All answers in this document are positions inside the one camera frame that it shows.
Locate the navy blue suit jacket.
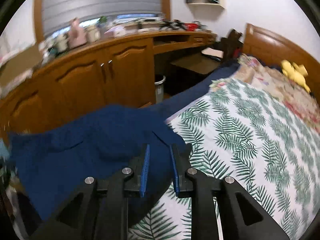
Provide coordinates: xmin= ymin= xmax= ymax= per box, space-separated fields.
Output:
xmin=10 ymin=106 xmax=185 ymax=225

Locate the green leaf pattern bedspread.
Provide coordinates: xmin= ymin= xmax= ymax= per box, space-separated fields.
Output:
xmin=127 ymin=77 xmax=320 ymax=240

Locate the floral pink quilt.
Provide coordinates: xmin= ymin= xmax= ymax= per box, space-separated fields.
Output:
xmin=208 ymin=53 xmax=320 ymax=128

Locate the grey waste bin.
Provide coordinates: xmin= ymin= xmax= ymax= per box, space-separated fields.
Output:
xmin=155 ymin=75 xmax=166 ymax=103

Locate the long wooden desk cabinet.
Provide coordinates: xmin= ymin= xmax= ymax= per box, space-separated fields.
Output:
xmin=1 ymin=31 xmax=216 ymax=142

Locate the yellow plush toy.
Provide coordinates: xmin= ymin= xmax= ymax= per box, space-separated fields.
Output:
xmin=281 ymin=60 xmax=311 ymax=93

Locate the wooden bed headboard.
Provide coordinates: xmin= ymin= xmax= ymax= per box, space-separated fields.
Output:
xmin=243 ymin=23 xmax=319 ymax=94

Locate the dark wooden chair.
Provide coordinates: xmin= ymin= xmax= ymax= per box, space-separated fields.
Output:
xmin=215 ymin=29 xmax=243 ymax=62

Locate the pink bag on desk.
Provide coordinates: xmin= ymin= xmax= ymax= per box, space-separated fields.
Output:
xmin=68 ymin=17 xmax=87 ymax=49

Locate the grey window blind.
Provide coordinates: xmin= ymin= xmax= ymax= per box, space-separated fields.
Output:
xmin=42 ymin=0 xmax=161 ymax=36

